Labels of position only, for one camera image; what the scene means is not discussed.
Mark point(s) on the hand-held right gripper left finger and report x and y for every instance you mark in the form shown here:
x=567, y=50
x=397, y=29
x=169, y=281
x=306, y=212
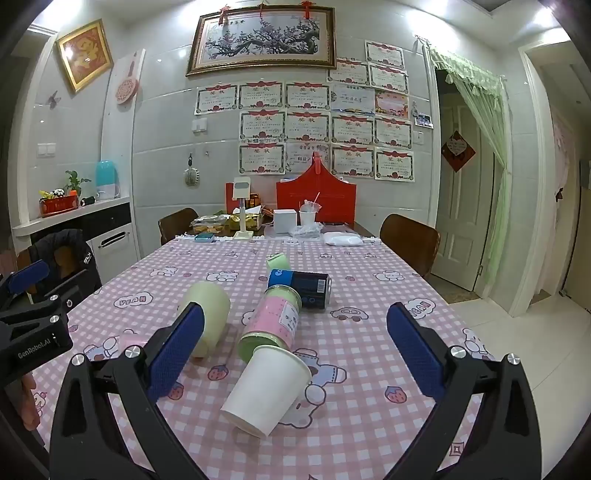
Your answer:
x=178, y=353

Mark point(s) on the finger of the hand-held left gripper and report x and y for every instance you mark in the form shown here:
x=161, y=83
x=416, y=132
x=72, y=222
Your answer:
x=27, y=276
x=64, y=297

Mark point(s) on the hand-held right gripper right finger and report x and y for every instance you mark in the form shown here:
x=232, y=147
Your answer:
x=415, y=353

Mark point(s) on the white paper cup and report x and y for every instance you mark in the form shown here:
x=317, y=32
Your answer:
x=263, y=392

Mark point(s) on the pale green plastic cup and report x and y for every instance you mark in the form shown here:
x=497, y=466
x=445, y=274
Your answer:
x=210, y=307

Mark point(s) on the small green cup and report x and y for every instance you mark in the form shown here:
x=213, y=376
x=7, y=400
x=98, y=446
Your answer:
x=278, y=262

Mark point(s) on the white cup with straws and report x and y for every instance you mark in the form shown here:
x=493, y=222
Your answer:
x=308, y=218

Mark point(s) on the person's left hand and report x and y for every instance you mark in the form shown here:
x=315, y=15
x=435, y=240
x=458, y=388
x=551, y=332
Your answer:
x=30, y=401

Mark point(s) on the black jacket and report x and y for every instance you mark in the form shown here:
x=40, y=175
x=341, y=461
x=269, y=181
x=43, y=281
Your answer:
x=76, y=263

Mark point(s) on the red flower planter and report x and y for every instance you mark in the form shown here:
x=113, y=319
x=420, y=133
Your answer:
x=57, y=205

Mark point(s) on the white sideboard cabinet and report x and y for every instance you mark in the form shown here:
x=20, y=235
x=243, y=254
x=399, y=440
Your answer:
x=115, y=240

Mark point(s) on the pink checkered tablecloth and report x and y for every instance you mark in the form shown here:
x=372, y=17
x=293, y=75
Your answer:
x=369, y=286

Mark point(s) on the black flashlight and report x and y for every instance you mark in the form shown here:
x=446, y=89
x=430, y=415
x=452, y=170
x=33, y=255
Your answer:
x=87, y=201

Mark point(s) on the pink green cylinder can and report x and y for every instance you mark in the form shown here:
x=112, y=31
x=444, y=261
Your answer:
x=272, y=323

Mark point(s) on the green potted plant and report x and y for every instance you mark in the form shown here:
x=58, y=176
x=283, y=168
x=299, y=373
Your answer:
x=72, y=181

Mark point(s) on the brown wooden chair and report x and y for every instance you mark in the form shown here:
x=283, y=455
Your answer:
x=411, y=244
x=178, y=225

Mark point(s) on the small teal box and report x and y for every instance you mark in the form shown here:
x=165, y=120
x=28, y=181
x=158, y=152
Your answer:
x=203, y=237

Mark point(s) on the blue white humidifier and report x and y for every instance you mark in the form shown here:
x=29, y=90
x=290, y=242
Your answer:
x=106, y=180

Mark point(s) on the dark blue drink can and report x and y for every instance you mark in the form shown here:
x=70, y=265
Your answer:
x=304, y=287

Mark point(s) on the clear food container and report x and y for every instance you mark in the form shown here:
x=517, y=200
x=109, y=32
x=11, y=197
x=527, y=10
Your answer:
x=208, y=225

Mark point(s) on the white soft packet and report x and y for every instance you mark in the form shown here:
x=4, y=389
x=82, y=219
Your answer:
x=342, y=239

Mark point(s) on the white panel door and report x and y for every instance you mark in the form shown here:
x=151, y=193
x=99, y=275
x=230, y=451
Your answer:
x=461, y=221

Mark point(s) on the yellow snack package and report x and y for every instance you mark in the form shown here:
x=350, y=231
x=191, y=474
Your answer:
x=255, y=221

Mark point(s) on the clear plastic bag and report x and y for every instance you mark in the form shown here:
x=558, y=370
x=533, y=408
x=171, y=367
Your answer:
x=307, y=231

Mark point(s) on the red upright box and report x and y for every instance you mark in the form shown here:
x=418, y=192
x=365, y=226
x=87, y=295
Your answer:
x=229, y=196

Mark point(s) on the white square box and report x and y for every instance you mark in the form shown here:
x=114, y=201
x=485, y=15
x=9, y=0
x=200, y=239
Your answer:
x=285, y=220

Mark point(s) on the hanging grey ornament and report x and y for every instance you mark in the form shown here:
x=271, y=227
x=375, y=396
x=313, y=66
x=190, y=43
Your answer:
x=190, y=175

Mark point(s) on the white desk lamp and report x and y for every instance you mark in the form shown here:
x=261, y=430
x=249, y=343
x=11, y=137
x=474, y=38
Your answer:
x=242, y=187

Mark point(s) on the red gift bag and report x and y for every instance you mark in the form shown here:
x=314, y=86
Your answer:
x=325, y=194

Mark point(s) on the green lace curtain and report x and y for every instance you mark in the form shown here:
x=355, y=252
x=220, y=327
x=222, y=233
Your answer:
x=498, y=184

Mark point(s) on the red diamond door decoration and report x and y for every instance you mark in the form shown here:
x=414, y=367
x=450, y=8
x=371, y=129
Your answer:
x=457, y=151

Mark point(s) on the gold framed red picture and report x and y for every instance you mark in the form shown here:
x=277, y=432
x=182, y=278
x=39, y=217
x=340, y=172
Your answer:
x=85, y=54

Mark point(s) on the framed plum blossom painting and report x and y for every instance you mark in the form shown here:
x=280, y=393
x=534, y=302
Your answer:
x=261, y=41

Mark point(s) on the red knot ornament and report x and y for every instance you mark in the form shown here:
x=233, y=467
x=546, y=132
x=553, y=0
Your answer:
x=263, y=9
x=306, y=8
x=225, y=11

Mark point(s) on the white double wall switch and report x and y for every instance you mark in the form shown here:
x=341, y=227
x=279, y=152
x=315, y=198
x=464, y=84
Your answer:
x=47, y=149

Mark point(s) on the butterfly wall decoration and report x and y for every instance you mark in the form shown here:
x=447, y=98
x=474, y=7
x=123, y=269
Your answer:
x=54, y=99

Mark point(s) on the pink wall ornament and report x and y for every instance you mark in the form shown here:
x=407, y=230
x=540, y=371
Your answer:
x=127, y=85

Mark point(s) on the small wall photo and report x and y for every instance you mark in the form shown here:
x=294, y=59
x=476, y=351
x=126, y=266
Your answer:
x=423, y=121

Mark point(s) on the wall of award certificates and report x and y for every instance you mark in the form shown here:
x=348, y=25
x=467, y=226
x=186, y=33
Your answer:
x=307, y=127

